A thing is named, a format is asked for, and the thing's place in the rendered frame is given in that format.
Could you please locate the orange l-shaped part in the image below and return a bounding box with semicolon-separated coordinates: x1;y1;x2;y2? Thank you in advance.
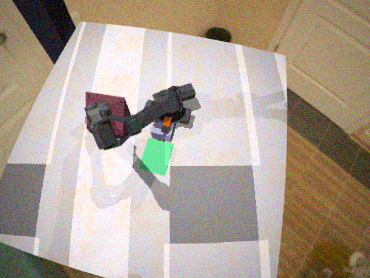
163;117;172;127

